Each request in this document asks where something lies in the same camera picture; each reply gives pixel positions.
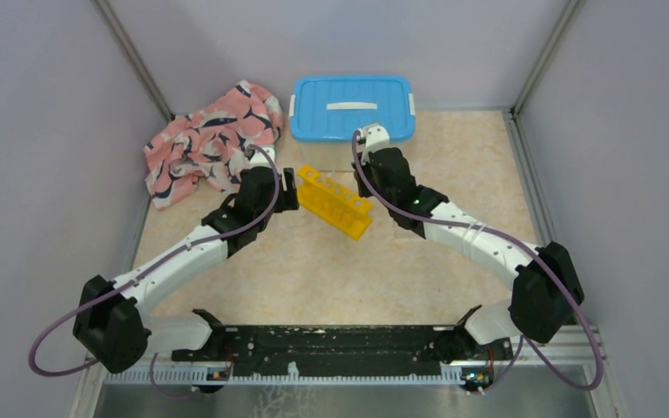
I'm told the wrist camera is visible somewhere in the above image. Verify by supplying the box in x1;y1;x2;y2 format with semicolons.
244;145;277;171
355;124;390;154

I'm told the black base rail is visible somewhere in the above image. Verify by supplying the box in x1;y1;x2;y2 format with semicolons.
171;325;513;377

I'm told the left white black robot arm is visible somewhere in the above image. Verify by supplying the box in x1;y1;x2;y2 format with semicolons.
72;166;299;374

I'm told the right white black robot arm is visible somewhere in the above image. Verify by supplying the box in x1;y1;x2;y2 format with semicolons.
355;147;585;359

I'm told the yellow test tube rack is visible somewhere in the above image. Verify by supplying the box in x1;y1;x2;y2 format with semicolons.
296;165;372;240

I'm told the blue plastic bin lid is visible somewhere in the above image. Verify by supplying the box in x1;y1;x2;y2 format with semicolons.
289;74;416;143

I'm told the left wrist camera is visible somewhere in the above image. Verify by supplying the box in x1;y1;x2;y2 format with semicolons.
244;145;277;171

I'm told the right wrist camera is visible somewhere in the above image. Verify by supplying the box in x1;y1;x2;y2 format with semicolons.
355;124;390;154

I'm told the pink patterned cloth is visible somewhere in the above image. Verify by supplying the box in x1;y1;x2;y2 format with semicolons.
143;80;284;210

